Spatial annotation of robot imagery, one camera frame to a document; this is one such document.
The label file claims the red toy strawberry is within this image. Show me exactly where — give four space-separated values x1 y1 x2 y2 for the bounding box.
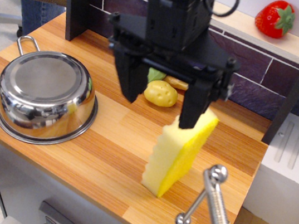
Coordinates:
255 0 296 39

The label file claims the person in blue jeans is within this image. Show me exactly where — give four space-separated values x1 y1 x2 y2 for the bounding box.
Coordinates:
21 0 66 35

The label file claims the upturned stainless steel pot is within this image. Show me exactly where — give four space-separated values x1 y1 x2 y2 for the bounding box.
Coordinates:
0 36 98 145

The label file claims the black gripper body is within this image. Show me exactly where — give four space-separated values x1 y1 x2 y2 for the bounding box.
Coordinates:
109 0 240 100

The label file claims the yellow sponge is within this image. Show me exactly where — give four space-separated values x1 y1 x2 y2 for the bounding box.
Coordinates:
141 109 219 198

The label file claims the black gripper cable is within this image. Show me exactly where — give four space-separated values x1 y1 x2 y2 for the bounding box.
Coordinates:
200 0 241 20

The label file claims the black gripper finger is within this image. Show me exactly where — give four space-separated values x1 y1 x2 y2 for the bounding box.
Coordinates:
179 79 219 129
114 49 149 103

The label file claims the white dish rack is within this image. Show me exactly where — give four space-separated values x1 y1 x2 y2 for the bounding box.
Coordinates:
243 114 299 224

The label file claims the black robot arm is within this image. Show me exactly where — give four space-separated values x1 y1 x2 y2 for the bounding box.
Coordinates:
109 0 240 129

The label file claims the green toy cabbage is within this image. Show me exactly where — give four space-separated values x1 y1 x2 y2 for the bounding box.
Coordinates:
147 67 167 82

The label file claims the yellow toy potato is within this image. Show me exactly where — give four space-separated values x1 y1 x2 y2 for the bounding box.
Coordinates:
144 80 178 108

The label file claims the grey oven control panel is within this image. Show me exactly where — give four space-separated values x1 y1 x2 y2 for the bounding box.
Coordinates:
38 202 74 224

